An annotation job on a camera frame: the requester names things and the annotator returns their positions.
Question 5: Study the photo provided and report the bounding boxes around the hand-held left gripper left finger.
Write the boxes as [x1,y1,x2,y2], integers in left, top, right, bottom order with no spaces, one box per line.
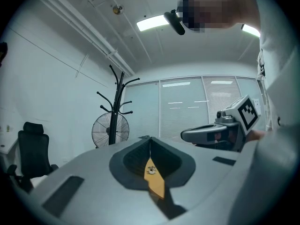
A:
[30,136,170,225]

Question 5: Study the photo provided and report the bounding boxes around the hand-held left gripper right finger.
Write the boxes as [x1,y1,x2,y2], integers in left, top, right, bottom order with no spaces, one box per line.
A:
[150,136,256,225]

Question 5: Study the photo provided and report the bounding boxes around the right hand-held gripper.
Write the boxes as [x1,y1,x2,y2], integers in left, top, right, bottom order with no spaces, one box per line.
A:
[180,94,261,153]

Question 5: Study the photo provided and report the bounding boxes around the black umbrella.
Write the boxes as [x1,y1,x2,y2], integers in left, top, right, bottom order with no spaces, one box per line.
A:
[108,88,121,146]

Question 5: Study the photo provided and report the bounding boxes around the black coat stand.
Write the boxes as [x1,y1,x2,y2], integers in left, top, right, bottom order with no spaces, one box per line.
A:
[96,64,141,147]

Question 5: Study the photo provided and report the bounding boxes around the person's right forearm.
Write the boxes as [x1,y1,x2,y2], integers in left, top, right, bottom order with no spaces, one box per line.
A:
[245,129,267,143]

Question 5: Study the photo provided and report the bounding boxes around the person's right hand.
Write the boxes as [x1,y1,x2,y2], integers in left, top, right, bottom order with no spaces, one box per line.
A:
[207,127,238,144]

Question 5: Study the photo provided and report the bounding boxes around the frosted glass partition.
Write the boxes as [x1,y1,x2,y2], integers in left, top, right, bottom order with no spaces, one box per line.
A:
[123,75,267,145]

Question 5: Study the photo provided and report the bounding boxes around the black standing fan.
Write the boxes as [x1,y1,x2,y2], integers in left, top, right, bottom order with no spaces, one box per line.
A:
[91,112,131,149]

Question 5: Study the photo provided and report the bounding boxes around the black office chair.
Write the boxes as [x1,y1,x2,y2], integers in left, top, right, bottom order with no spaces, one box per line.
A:
[6,121,60,193]

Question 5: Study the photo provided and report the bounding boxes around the white desk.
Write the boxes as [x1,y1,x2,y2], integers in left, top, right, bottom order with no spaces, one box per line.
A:
[0,136,20,155]

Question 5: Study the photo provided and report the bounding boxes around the person's white shirt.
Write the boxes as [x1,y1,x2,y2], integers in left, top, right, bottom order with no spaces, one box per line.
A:
[227,0,300,225]

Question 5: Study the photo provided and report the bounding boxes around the rectangular ceiling light panel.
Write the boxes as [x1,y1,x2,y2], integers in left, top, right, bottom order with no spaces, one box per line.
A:
[136,15,170,32]
[240,23,261,38]

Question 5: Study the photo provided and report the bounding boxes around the person's head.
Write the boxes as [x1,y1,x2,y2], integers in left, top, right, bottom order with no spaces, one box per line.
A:
[175,0,261,34]

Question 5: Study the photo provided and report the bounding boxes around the white ceiling pipes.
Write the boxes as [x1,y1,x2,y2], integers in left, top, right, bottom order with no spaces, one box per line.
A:
[32,0,136,77]

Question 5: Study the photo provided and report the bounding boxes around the black head-worn camera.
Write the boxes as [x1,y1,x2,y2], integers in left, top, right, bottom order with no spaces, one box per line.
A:
[163,9,186,36]

